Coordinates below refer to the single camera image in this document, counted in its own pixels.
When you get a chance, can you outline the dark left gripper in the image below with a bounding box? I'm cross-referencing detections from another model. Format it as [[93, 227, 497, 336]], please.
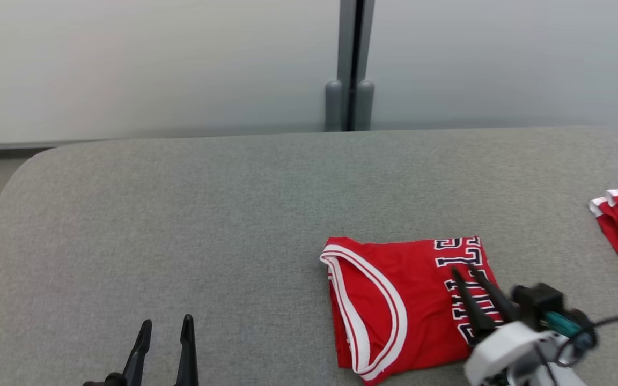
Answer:
[[83, 314, 200, 386]]

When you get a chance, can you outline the grey metal partition post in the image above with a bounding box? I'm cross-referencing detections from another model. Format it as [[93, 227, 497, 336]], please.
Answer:
[[337, 0, 376, 132]]

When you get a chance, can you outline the grey cylinder post foot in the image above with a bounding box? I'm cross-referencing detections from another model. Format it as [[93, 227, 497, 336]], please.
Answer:
[[325, 80, 343, 132], [356, 80, 375, 131]]

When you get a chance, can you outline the teal cable connector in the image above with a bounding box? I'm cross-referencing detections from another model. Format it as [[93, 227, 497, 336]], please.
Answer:
[[544, 312, 581, 338]]

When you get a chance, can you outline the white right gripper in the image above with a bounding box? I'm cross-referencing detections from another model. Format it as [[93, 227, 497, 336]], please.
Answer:
[[450, 263, 549, 386]]

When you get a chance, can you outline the red basketball jersey white trim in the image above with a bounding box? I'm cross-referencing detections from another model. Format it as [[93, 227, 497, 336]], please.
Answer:
[[319, 236, 505, 385]]

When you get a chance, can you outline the grey partition base rail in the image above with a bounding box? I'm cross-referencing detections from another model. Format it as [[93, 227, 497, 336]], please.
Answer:
[[0, 140, 95, 153]]

